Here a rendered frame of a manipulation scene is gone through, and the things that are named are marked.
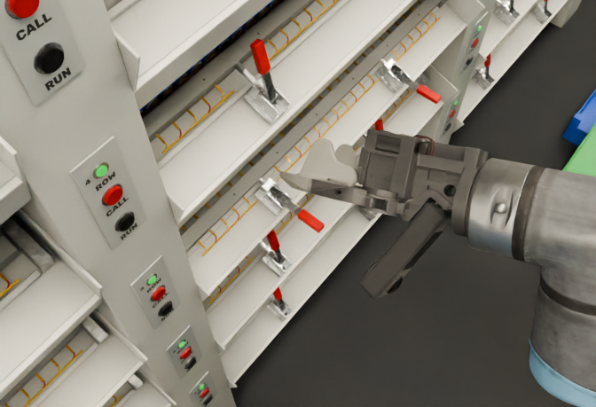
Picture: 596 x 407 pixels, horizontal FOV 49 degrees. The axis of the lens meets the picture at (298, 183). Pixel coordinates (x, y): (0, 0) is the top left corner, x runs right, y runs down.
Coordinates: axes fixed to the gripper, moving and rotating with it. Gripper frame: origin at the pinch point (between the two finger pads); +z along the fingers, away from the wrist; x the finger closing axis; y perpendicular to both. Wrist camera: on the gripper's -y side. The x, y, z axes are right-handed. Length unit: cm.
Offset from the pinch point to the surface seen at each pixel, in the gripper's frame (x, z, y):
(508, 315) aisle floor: -76, -13, -21
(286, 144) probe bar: -9.6, 8.1, 4.2
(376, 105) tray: -22.9, 2.4, 12.2
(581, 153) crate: -98, -17, 16
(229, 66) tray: 10.4, 4.7, 10.6
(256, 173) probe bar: -5.8, 9.4, -0.2
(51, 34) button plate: 39.4, -4.3, 7.3
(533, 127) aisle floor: -103, -5, 21
